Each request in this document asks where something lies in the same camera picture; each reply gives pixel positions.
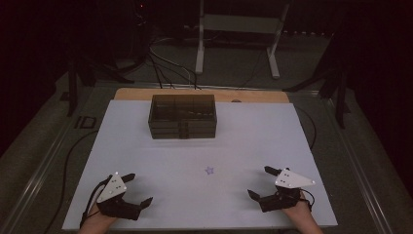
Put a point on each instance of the dark translucent drawer box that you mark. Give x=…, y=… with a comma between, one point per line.
x=181, y=107

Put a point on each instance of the metal floor rail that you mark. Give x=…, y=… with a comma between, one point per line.
x=357, y=165
x=35, y=185

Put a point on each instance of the person's right hand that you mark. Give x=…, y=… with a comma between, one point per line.
x=300, y=213

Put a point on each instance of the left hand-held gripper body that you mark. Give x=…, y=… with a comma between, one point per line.
x=112, y=190

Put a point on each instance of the person's left hand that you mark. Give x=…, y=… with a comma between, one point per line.
x=97, y=219

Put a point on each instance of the white power strip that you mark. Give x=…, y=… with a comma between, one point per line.
x=308, y=32

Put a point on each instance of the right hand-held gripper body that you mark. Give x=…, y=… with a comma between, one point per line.
x=292, y=180

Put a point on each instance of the translucent box drawer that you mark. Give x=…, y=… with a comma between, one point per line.
x=165, y=136

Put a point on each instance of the wooden table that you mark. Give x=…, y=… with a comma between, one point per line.
x=136, y=94

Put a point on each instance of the black tripod stand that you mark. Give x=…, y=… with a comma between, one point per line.
x=340, y=97
x=72, y=91

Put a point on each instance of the white metal stand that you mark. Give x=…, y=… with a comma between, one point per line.
x=200, y=48

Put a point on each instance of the small purple star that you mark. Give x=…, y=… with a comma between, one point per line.
x=209, y=170

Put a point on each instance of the white board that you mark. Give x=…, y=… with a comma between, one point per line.
x=243, y=146

